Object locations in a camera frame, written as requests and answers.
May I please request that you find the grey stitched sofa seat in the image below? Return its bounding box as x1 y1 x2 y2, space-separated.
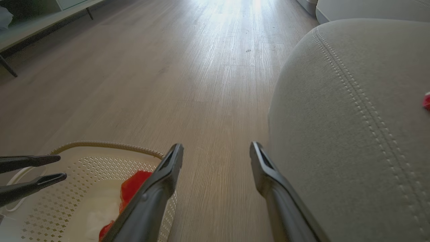
268 18 430 242

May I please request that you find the white low TV cabinet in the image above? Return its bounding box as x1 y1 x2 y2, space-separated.
0 0 105 78

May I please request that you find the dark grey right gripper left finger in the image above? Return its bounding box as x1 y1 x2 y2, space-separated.
100 143 184 242

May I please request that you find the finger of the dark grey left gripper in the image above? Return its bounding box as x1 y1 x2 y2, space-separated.
0 173 68 207
0 155 61 174

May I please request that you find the white plastic bag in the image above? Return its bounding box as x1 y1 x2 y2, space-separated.
0 5 14 31

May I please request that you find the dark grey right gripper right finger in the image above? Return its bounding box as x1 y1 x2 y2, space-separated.
249 141 331 242

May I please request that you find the cream perforated laundry basket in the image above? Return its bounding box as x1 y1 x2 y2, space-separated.
0 140 178 242

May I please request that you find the red basketball jersey with print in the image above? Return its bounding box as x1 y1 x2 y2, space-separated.
98 170 154 242

